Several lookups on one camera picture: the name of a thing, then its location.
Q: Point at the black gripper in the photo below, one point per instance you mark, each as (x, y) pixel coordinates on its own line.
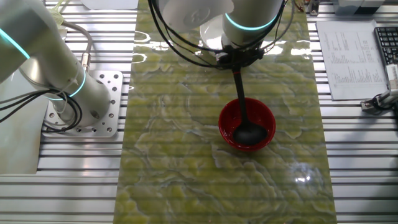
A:
(244, 56)

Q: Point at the black ladle with red tip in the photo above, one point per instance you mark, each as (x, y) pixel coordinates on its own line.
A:
(248, 135)

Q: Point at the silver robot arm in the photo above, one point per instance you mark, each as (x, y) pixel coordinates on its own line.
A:
(245, 15)

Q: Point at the white bowl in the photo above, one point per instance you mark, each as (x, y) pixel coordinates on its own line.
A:
(211, 34)

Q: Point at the red bowl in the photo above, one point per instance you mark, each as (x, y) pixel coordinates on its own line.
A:
(230, 121)

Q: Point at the paper with dense printed table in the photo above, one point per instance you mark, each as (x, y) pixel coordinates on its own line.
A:
(351, 62)

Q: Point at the green marble pattern mat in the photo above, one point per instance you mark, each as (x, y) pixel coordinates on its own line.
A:
(186, 171)

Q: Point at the grey metal box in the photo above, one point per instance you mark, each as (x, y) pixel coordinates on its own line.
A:
(357, 4)

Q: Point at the blank white paper sheet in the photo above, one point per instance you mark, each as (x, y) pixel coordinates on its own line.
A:
(109, 3)

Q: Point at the black keyboard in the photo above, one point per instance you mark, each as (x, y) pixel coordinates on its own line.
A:
(388, 43)

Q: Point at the yellow-green fly swatter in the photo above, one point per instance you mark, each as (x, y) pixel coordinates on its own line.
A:
(57, 17)

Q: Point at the small metal bracket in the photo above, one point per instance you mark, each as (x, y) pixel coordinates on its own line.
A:
(313, 7)

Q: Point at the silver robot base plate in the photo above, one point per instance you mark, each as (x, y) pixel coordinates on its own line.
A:
(113, 93)

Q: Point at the small camera mount clamp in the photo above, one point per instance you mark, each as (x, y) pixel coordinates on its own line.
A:
(377, 102)

